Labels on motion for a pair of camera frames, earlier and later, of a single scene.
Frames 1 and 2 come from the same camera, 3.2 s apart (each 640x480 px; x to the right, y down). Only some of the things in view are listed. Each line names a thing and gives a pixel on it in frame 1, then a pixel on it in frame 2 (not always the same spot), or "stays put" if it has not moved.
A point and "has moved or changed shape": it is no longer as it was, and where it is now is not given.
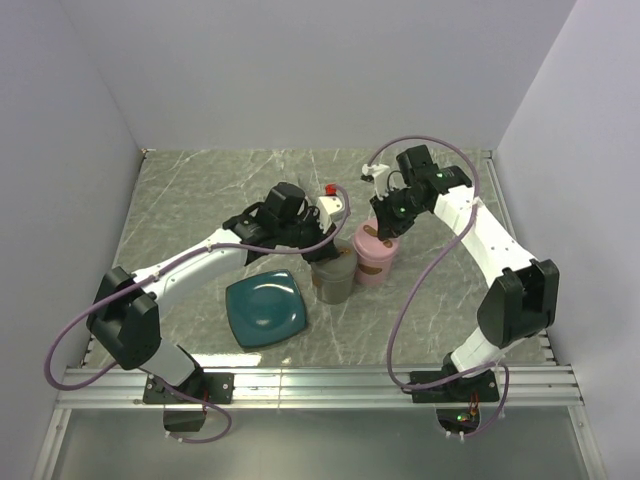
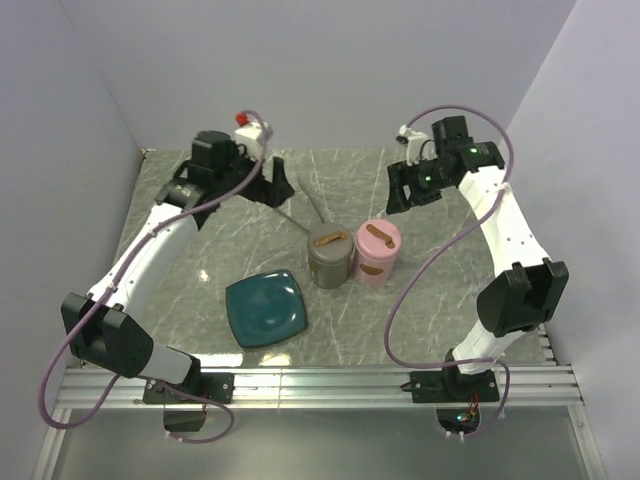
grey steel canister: [333, 281] has moved or changed shape
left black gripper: [325, 252] → [274, 192]
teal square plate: [265, 308] stays put
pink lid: [367, 242] stays put
